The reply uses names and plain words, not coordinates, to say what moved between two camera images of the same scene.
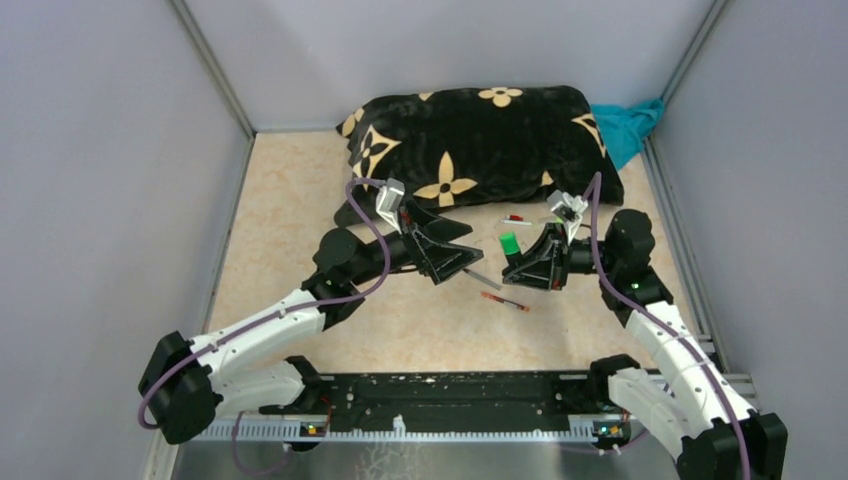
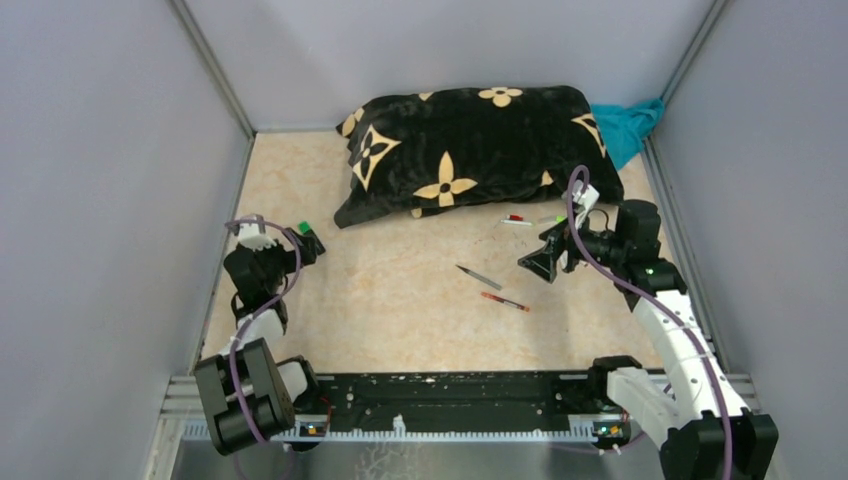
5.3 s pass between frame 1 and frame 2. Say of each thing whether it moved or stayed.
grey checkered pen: stayed
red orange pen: stayed
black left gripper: moved
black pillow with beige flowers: stayed
